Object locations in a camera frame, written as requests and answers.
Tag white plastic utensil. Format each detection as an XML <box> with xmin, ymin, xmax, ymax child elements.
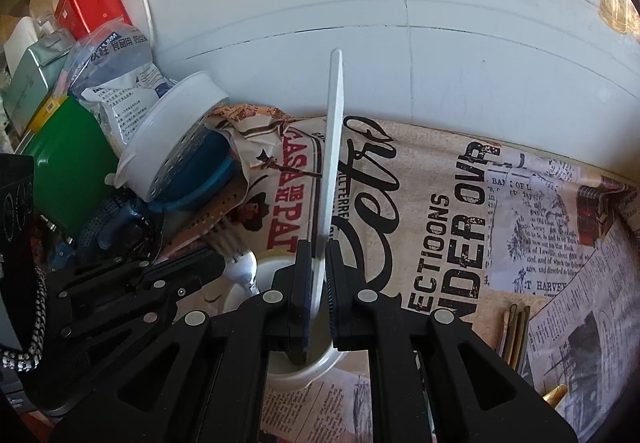
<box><xmin>307</xmin><ymin>48</ymin><xmax>347</xmax><ymax>321</ymax></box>

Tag brass chopstick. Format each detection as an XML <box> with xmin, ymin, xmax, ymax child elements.
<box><xmin>504</xmin><ymin>305</ymin><xmax>523</xmax><ymax>364</ymax></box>
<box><xmin>497</xmin><ymin>305</ymin><xmax>515</xmax><ymax>358</ymax></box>

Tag clear printed plastic bag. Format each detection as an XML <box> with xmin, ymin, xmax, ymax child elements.
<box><xmin>66</xmin><ymin>20</ymin><xmax>177</xmax><ymax>159</ymax></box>

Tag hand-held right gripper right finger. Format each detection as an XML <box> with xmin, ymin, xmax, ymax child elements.
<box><xmin>326</xmin><ymin>239</ymin><xmax>582</xmax><ymax>443</ymax></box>

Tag blue plastic bowl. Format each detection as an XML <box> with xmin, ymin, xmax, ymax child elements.
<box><xmin>147</xmin><ymin>128</ymin><xmax>237</xmax><ymax>215</ymax></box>

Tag newspaper print tablecloth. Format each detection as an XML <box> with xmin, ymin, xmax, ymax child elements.
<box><xmin>165</xmin><ymin>103</ymin><xmax>640</xmax><ymax>443</ymax></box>

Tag brown perforated strip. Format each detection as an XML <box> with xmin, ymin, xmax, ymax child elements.
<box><xmin>167</xmin><ymin>193</ymin><xmax>252</xmax><ymax>255</ymax></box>

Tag brown paper bag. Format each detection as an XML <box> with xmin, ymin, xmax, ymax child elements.
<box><xmin>27</xmin><ymin>0</ymin><xmax>57</xmax><ymax>21</ymax></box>

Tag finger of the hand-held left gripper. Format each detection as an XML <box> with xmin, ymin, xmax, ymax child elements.
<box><xmin>49</xmin><ymin>247</ymin><xmax>227</xmax><ymax>305</ymax></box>
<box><xmin>59</xmin><ymin>302</ymin><xmax>187</xmax><ymax>375</ymax></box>

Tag white plastic bottle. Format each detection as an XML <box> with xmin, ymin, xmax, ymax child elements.
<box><xmin>2</xmin><ymin>16</ymin><xmax>52</xmax><ymax>70</ymax></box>

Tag yellow flat box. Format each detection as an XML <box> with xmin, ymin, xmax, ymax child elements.
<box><xmin>22</xmin><ymin>96</ymin><xmax>69</xmax><ymax>134</ymax></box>

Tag black perforated handle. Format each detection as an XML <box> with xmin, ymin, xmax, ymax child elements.
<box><xmin>75</xmin><ymin>196</ymin><xmax>132</xmax><ymax>250</ymax></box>

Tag gold utensil tip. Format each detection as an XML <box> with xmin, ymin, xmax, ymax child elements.
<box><xmin>542</xmin><ymin>383</ymin><xmax>569</xmax><ymax>408</ymax></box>

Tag green metal tin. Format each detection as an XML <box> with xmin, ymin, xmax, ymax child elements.
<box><xmin>20</xmin><ymin>96</ymin><xmax>119</xmax><ymax>240</ymax></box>

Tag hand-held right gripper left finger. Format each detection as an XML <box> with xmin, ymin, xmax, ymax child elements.
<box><xmin>50</xmin><ymin>239</ymin><xmax>315</xmax><ymax>443</ymax></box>

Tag mint green tin box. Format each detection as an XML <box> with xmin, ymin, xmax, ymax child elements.
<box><xmin>0</xmin><ymin>30</ymin><xmax>72</xmax><ymax>135</ymax></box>

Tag white ceramic cup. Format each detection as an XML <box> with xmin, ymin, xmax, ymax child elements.
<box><xmin>222</xmin><ymin>250</ymin><xmax>347</xmax><ymax>392</ymax></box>

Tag black white braided cable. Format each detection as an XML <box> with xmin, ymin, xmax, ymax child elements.
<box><xmin>0</xmin><ymin>263</ymin><xmax>49</xmax><ymax>370</ymax></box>

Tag wooden chopsticks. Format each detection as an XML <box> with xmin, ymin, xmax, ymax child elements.
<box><xmin>511</xmin><ymin>305</ymin><xmax>532</xmax><ymax>369</ymax></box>

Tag white plastic spoon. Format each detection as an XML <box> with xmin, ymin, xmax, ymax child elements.
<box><xmin>207</xmin><ymin>248</ymin><xmax>259</xmax><ymax>305</ymax></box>

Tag red metal tin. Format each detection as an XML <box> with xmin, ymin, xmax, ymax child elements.
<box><xmin>54</xmin><ymin>0</ymin><xmax>134</xmax><ymax>42</ymax></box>

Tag blue tool handle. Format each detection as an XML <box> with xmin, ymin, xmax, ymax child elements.
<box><xmin>97</xmin><ymin>200</ymin><xmax>152</xmax><ymax>250</ymax></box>

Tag white perforated plastic container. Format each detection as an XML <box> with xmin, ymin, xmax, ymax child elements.
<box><xmin>105</xmin><ymin>72</ymin><xmax>232</xmax><ymax>202</ymax></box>

